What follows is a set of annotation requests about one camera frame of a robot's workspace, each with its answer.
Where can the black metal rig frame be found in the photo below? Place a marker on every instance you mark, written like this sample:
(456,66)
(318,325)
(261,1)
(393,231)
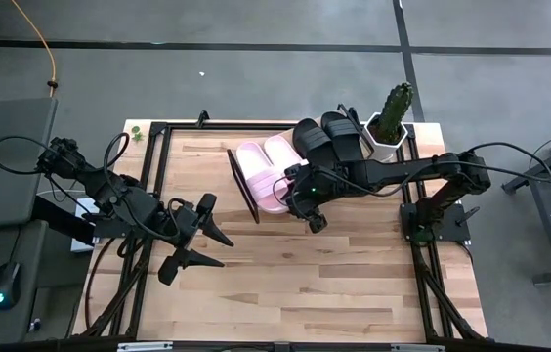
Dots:
(231,126)

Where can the small black frame clamp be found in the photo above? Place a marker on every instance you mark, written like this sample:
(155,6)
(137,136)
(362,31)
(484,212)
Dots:
(203,117)
(352,115)

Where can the white plant pot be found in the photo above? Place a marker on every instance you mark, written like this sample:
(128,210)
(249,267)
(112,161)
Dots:
(378,152)

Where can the pink slide sandal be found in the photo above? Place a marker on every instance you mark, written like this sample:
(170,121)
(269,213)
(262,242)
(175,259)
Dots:
(256,171)
(280,151)

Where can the silver frame bracket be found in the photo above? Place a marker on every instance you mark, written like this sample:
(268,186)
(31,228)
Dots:
(417,348)
(143,347)

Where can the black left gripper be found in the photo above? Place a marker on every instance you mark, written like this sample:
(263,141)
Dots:
(185,227)

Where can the black slide sandal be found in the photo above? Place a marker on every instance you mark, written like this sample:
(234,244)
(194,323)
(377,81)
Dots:
(346,137)
(314,144)

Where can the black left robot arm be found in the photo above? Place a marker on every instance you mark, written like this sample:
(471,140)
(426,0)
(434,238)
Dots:
(129,205)

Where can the small silver knob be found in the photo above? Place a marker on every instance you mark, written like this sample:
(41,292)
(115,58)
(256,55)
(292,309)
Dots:
(35,325)

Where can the black computer mouse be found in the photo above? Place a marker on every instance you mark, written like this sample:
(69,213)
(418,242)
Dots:
(6,286)

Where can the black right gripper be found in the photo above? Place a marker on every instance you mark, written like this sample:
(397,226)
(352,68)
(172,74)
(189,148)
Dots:
(317,183)

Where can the black bracket bar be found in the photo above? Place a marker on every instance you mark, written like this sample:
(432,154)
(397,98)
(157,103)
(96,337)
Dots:
(60,220)

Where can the wooden shelf with black frame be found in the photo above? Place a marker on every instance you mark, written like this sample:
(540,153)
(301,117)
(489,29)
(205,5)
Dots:
(243,188)

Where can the green cactus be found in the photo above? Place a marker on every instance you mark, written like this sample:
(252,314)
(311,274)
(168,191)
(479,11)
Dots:
(395,112)

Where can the grey desk panel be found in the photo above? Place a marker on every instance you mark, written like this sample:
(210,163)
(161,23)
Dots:
(2,195)

